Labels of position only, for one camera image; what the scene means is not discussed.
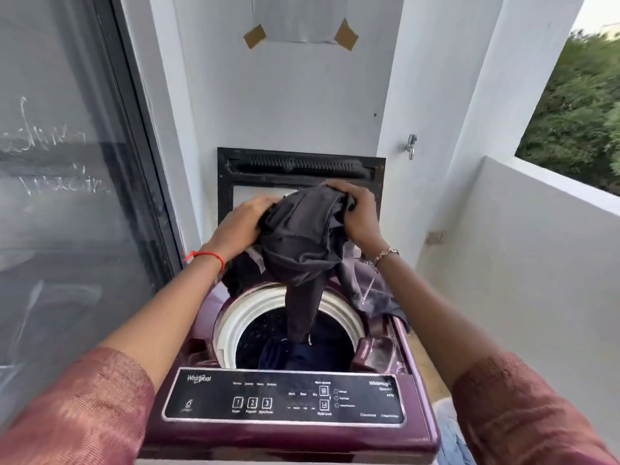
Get person's right hand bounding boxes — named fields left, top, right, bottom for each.
left=325, top=179, right=389, bottom=258

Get person's left hand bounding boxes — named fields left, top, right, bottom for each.
left=210, top=195, right=283, bottom=257

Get dark grey garment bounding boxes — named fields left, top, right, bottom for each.
left=258, top=184, right=357, bottom=344

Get person's right forearm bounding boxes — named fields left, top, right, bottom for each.
left=372, top=249, right=515, bottom=394

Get person's left forearm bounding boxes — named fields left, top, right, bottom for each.
left=95, top=248, right=227, bottom=393

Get black washing machine lid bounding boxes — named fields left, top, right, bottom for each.
left=217, top=147, right=387, bottom=228

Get black garment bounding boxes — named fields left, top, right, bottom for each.
left=223, top=246, right=286, bottom=298

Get red thread wristband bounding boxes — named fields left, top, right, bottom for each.
left=183, top=250, right=226, bottom=275

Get grey patterned garment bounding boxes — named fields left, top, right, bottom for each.
left=334, top=239, right=411, bottom=333

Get brown tape piece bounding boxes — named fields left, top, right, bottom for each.
left=243, top=24, right=267, bottom=50
left=334, top=18, right=359, bottom=52

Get dark blue clothes in drum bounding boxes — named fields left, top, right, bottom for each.
left=258, top=329, right=357, bottom=372

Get maroon top-load washing machine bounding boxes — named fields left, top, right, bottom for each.
left=138, top=281, right=442, bottom=465

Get glass sliding door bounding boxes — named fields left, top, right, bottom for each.
left=0, top=0, right=184, bottom=427

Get white balcony parapet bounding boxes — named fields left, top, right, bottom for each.
left=418, top=156, right=620, bottom=412

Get green trees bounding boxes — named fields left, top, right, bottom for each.
left=515, top=28, right=620, bottom=196

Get light blue cloth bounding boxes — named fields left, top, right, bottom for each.
left=432, top=400, right=478, bottom=465

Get metal bracelet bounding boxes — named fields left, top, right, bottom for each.
left=367, top=247, right=400, bottom=273

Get grey sheet taped on wall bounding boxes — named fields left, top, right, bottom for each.
left=251, top=0, right=350, bottom=45

